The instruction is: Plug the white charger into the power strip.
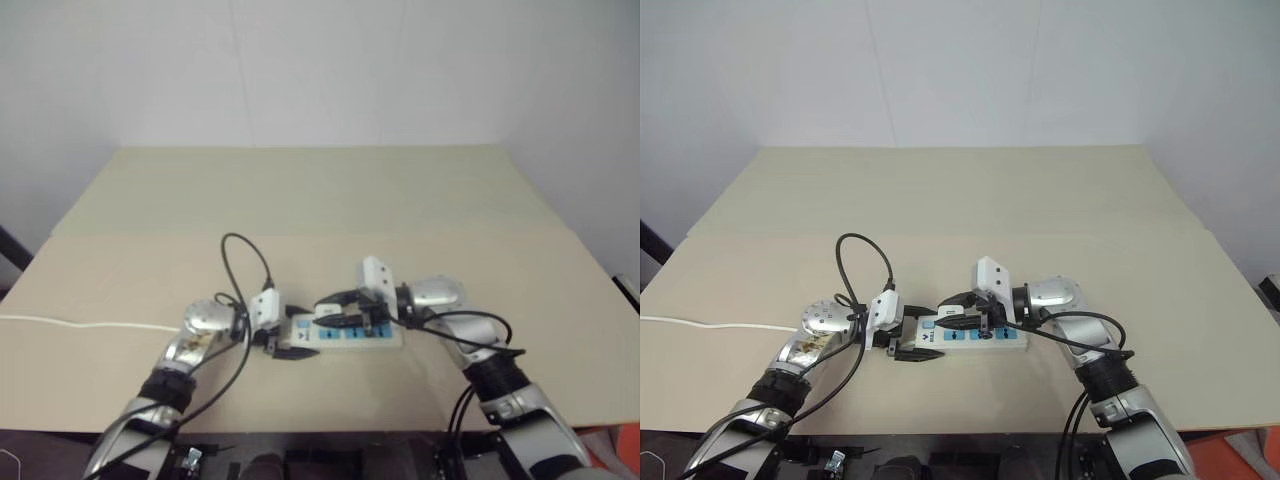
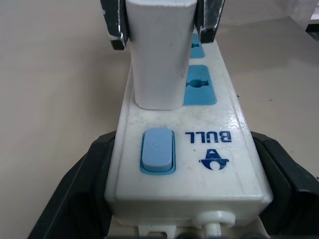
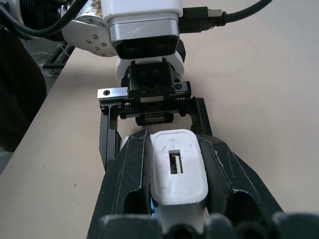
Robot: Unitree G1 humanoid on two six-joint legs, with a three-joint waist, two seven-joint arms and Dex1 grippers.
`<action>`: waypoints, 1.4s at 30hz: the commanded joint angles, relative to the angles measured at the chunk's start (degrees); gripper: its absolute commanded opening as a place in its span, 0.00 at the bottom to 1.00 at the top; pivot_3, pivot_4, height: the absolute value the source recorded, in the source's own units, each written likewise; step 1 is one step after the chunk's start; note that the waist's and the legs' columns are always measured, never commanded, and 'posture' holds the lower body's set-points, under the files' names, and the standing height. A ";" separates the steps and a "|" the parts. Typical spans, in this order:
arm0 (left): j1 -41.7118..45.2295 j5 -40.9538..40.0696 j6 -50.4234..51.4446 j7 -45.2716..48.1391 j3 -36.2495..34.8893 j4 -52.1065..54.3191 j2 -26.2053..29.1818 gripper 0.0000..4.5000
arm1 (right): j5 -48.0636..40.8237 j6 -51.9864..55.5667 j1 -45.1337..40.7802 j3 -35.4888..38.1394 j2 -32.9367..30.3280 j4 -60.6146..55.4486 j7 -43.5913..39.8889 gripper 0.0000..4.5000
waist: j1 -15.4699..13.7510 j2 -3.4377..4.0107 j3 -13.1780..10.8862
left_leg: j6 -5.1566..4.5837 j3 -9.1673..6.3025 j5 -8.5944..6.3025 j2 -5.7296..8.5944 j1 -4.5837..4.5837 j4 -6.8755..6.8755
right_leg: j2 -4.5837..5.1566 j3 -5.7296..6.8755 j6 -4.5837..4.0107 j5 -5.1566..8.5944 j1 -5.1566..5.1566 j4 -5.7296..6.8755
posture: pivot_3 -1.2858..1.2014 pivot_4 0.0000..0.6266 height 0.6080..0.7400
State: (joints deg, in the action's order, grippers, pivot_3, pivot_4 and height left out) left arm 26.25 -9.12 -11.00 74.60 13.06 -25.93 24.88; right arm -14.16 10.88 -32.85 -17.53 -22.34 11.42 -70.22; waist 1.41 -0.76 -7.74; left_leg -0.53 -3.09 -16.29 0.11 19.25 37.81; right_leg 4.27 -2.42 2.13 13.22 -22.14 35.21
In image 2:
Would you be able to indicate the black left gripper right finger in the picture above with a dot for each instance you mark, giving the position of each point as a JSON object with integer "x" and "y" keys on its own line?
{"x": 296, "y": 199}

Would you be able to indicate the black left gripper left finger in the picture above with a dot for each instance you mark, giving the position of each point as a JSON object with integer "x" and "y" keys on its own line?
{"x": 74, "y": 189}

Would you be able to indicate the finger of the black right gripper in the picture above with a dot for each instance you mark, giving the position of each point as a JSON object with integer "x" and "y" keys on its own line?
{"x": 115, "y": 22}
{"x": 208, "y": 20}

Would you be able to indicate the white charger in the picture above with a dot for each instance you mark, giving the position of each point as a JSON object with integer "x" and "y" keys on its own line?
{"x": 159, "y": 57}

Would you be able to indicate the white power strip blue sockets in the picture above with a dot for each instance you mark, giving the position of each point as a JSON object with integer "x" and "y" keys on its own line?
{"x": 199, "y": 179}

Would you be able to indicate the dark object at table edge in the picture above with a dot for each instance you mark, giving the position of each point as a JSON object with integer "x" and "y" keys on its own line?
{"x": 314, "y": 31}

